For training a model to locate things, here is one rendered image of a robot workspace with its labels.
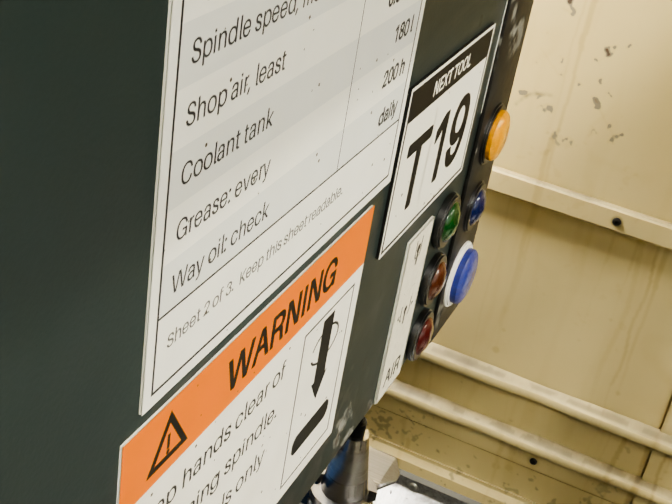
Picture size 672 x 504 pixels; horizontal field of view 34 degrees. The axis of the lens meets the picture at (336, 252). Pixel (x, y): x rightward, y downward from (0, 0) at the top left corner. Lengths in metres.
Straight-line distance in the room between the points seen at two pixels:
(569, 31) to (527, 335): 0.40
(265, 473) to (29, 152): 0.21
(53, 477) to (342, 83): 0.14
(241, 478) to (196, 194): 0.13
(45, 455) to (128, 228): 0.05
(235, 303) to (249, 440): 0.07
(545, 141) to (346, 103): 0.98
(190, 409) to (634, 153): 1.02
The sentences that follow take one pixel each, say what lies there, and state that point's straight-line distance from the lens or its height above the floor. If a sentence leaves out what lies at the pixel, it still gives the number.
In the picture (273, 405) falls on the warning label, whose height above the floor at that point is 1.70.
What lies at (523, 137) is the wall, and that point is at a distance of 1.30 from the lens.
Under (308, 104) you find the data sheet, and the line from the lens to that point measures 0.30.
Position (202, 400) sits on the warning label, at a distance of 0.30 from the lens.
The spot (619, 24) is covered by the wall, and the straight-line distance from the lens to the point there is 1.24.
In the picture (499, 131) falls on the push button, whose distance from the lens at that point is 0.52.
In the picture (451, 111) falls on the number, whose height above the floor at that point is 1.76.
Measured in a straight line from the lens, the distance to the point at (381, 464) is 1.08.
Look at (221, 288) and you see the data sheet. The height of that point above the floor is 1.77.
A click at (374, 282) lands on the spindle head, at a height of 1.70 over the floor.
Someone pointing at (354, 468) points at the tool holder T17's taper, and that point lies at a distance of 1.00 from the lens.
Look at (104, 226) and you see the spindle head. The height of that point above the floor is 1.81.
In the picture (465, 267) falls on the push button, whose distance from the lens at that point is 0.55.
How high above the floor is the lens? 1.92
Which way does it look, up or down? 30 degrees down
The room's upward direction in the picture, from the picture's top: 10 degrees clockwise
